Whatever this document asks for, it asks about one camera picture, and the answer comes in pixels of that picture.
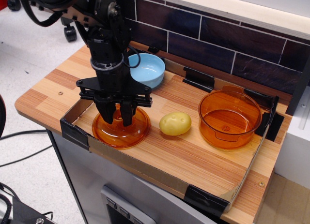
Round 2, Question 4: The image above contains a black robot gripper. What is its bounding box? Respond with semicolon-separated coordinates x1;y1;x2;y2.
76;57;152;127

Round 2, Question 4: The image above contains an orange transparent pot lid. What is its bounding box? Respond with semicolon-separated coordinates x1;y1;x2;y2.
92;104;151;149

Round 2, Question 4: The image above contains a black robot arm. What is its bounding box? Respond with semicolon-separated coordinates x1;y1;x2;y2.
21;0;152;126

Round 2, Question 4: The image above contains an orange transparent pot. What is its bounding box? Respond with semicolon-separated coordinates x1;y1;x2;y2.
198;86;262;149

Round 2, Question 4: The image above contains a light blue bowl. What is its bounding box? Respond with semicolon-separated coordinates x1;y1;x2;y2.
128;53;166;89

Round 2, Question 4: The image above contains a yellow plastic potato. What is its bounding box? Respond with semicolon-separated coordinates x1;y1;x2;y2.
159;112;192;136

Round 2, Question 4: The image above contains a grey toy oven cabinet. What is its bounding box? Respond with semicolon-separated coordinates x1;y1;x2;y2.
48;131;213;224

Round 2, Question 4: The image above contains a black rolling chair base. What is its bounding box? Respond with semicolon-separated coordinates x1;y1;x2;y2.
61;17;77;42

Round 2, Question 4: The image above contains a cardboard fence with black tape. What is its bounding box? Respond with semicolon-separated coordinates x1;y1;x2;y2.
61;71;292;221

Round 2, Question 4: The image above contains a black caster wheel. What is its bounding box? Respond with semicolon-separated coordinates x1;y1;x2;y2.
7;0;21;12

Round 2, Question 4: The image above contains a dark brick backsplash panel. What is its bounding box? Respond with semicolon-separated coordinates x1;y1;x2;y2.
118;0;310;94

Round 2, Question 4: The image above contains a black floor cable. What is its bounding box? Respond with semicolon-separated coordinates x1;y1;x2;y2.
0;129;53;167

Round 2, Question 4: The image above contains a black braided cable bundle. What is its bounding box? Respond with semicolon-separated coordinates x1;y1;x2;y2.
0;182;54;224

